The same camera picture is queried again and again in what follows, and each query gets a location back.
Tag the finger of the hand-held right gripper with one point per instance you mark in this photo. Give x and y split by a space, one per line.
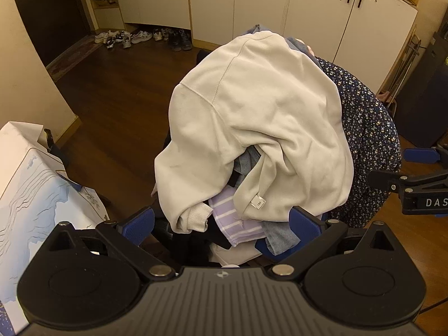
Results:
383 178
418 155

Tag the blue white printed table mat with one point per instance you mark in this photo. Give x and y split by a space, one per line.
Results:
35 189

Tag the white cabinet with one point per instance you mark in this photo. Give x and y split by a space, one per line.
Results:
245 3

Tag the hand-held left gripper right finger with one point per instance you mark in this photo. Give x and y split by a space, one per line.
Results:
304 225

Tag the black appliance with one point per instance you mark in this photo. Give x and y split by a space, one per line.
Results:
423 87

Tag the white sweatshirt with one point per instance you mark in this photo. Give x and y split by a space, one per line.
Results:
262 105

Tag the purple striped garment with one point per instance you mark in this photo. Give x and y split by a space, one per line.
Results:
231 217

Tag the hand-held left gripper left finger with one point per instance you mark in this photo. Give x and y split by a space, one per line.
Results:
138 225

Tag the pink garment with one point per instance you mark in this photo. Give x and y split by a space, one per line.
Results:
310 49

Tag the folded metal rack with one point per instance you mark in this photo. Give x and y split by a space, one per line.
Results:
402 73

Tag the dark door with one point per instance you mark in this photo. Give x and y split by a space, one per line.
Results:
45 17

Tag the patterned door rug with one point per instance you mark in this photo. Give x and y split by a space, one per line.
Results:
75 52

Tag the row of shoes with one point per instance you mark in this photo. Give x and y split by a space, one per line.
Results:
141 36

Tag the dark blue floral dress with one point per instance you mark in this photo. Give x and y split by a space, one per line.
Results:
371 129

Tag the white garment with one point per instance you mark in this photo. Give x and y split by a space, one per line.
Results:
227 254

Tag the pile of clothes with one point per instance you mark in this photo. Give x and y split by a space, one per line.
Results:
218 232

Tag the blue grey garment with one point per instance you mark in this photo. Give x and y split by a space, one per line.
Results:
280 238

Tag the dark grey garment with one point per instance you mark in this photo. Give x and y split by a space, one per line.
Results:
245 162

